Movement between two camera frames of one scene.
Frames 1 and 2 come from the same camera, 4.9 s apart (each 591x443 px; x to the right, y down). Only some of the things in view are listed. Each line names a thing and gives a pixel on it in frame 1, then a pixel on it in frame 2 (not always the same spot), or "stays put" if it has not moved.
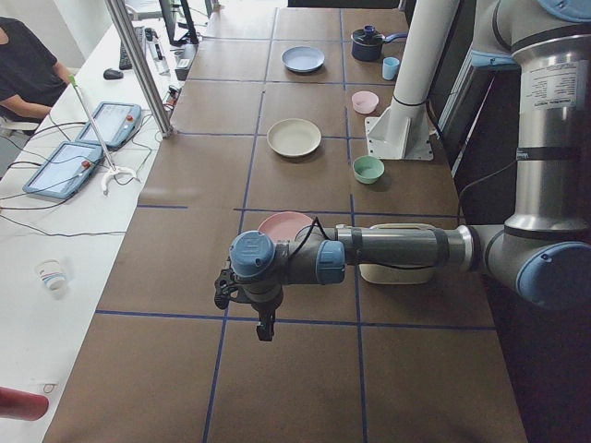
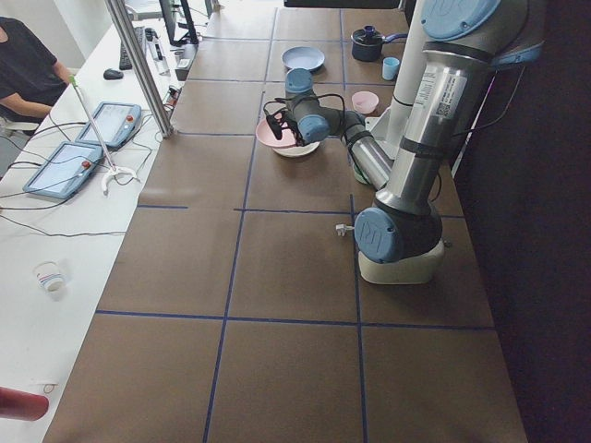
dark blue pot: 367,43 stays put
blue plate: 302,59 stays put
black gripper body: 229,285 to 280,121
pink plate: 283,226 to 265,135
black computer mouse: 111,74 stays put
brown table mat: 271,108 stays put
